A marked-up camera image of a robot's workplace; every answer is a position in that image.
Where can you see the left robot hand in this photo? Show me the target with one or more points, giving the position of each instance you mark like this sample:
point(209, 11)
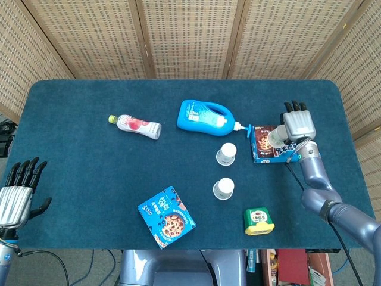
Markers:
point(15, 202)

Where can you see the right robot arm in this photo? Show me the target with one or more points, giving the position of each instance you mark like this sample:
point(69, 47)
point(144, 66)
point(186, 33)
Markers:
point(315, 172)

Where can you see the grey-blue robot torso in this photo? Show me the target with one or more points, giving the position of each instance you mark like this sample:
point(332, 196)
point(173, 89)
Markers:
point(178, 268)

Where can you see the blue chocolate chip cookie box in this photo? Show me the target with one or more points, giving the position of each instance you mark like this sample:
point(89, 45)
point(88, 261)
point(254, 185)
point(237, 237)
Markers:
point(166, 217)

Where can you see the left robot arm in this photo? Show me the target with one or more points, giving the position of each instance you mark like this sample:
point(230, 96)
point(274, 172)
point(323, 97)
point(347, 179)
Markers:
point(4, 262)

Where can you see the red box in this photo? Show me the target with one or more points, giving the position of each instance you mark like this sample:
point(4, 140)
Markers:
point(291, 266)

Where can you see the white floral paper cup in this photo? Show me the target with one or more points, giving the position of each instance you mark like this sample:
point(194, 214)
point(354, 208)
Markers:
point(275, 135)
point(226, 152)
point(224, 187)

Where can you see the black floor equipment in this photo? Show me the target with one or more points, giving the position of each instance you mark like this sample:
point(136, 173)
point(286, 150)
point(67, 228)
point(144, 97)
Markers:
point(5, 143)

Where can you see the teal felt table cover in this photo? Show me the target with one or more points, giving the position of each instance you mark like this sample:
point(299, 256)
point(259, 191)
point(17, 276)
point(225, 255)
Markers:
point(89, 167)

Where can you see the woven rattan folding screen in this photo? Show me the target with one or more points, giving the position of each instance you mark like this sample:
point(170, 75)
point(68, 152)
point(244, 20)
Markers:
point(190, 38)

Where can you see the brown and blue cookie box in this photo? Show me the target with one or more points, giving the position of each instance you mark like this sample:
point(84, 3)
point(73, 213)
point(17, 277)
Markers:
point(263, 143)

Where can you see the white pink drink bottle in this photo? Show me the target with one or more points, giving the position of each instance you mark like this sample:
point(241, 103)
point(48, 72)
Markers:
point(134, 125)

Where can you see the green container with yellow lid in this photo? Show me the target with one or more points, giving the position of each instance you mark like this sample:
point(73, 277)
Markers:
point(257, 219)

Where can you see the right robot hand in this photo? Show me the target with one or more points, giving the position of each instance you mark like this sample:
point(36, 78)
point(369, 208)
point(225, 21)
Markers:
point(299, 123)

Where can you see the blue detergent pump bottle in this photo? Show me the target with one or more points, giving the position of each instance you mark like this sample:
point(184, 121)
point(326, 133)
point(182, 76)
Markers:
point(202, 119)

